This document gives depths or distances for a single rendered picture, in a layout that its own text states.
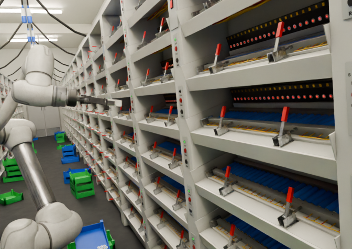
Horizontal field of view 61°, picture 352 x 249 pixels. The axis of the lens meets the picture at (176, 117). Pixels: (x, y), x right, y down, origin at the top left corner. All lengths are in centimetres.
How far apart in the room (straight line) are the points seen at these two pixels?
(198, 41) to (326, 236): 74
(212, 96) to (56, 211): 99
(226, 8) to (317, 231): 59
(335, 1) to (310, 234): 47
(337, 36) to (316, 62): 6
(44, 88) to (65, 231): 72
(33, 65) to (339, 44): 115
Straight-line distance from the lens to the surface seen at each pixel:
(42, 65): 140
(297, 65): 66
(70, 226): 168
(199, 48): 113
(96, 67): 314
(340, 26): 60
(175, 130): 122
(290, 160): 71
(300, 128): 76
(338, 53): 60
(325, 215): 77
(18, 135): 184
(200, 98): 112
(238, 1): 83
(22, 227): 156
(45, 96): 134
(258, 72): 75
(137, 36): 180
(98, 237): 230
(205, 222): 121
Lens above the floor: 104
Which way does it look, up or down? 5 degrees down
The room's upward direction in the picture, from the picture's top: 5 degrees counter-clockwise
